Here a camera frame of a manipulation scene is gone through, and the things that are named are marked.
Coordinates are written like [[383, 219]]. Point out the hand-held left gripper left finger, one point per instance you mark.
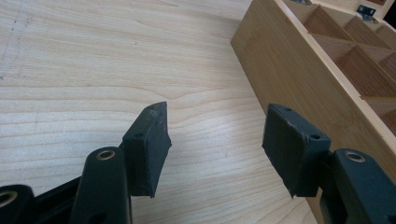
[[146, 149]]

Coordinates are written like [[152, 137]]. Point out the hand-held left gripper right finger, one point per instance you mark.
[[292, 149]]

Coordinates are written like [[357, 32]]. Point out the wooden compartment box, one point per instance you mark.
[[299, 62]]

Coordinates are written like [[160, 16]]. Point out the metal box hinge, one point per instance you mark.
[[366, 12], [300, 1]]

